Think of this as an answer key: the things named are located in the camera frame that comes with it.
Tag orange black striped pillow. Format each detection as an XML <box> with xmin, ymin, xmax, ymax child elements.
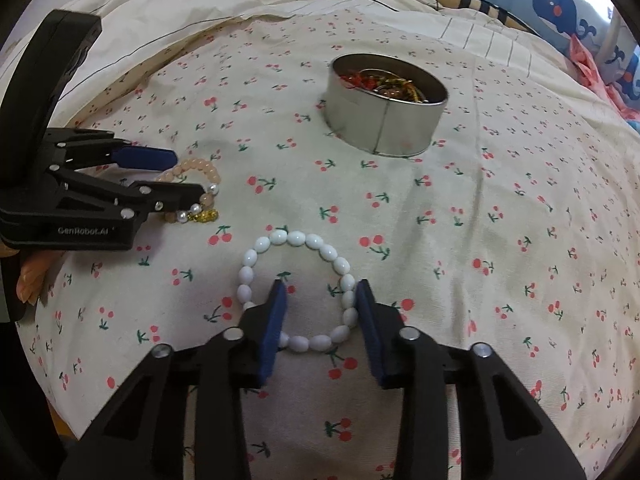
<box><xmin>440</xmin><ymin>0</ymin><xmax>542</xmax><ymax>37</ymax></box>

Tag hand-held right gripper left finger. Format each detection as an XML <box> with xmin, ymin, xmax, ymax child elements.
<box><xmin>57</xmin><ymin>280</ymin><xmax>289</xmax><ymax>480</ymax></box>

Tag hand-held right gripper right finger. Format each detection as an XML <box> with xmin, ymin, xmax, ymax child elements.
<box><xmin>356</xmin><ymin>279</ymin><xmax>586</xmax><ymax>480</ymax></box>

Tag pink cloth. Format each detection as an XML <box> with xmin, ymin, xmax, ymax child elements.
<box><xmin>567</xmin><ymin>37</ymin><xmax>640</xmax><ymax>122</ymax></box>

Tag white oval bead bracelet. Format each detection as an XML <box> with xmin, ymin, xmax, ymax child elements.
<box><xmin>236</xmin><ymin>229</ymin><xmax>360</xmax><ymax>354</ymax></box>

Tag person's left hand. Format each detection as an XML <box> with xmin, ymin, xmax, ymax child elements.
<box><xmin>17</xmin><ymin>252</ymin><xmax>56</xmax><ymax>304</ymax></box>

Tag whale print fabric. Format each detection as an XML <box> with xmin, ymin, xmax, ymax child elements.
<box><xmin>390</xmin><ymin>0</ymin><xmax>640</xmax><ymax>97</ymax></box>

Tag pink bead bracelet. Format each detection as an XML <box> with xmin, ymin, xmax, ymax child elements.
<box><xmin>155</xmin><ymin>157</ymin><xmax>222</xmax><ymax>226</ymax></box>

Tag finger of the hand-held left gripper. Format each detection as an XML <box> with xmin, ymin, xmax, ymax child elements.
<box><xmin>47</xmin><ymin>129</ymin><xmax>177</xmax><ymax>171</ymax></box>
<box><xmin>50</xmin><ymin>165</ymin><xmax>206</xmax><ymax>223</ymax></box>

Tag round metal tin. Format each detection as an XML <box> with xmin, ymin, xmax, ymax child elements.
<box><xmin>324</xmin><ymin>53</ymin><xmax>449</xmax><ymax>158</ymax></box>

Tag brown and red bracelets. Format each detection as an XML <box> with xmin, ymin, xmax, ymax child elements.
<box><xmin>337</xmin><ymin>65</ymin><xmax>432</xmax><ymax>106</ymax></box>

